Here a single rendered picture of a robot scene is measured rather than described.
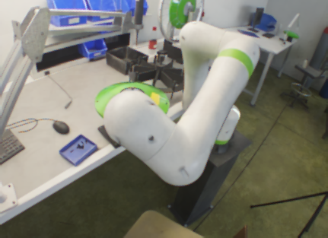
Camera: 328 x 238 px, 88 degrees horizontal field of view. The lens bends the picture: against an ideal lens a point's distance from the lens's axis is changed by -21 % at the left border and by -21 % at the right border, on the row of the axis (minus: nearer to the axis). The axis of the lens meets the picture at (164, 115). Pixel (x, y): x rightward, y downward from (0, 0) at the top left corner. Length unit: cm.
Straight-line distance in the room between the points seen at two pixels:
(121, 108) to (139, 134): 6
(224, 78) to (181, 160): 24
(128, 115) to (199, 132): 15
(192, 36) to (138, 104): 39
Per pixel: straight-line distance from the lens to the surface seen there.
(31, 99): 127
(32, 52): 61
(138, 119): 36
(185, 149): 39
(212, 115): 46
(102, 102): 85
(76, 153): 87
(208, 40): 69
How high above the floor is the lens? 156
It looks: 38 degrees down
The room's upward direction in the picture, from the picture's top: 9 degrees clockwise
